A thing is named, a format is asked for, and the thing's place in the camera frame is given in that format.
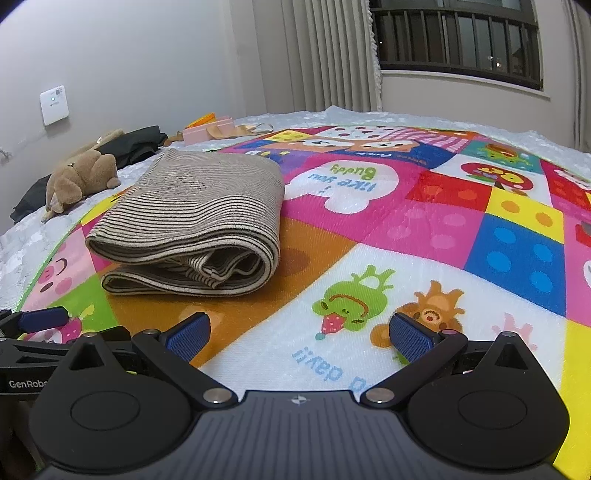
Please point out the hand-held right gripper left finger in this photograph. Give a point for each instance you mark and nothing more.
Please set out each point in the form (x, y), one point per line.
(189, 336)

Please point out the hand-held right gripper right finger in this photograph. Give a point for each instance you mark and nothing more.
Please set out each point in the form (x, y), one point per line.
(411, 337)

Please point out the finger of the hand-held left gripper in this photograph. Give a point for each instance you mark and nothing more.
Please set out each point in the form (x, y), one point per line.
(41, 319)

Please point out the beige striped sweater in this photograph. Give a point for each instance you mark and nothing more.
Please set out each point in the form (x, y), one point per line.
(198, 198)

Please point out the colourful cartoon play mat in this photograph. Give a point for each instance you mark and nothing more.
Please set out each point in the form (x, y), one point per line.
(415, 221)

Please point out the brown plush toy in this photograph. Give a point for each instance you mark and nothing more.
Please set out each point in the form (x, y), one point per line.
(83, 177)

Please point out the black cloth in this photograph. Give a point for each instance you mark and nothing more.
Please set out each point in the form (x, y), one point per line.
(134, 143)

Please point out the orange plastic item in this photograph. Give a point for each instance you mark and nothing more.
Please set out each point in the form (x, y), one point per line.
(201, 120)

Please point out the grey pleated curtain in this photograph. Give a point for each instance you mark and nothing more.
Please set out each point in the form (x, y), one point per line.
(318, 50)

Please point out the window with dark bars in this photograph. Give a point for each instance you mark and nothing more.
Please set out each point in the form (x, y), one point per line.
(461, 37)

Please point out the white wall socket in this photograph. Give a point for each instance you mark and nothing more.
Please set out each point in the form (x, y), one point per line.
(54, 105)

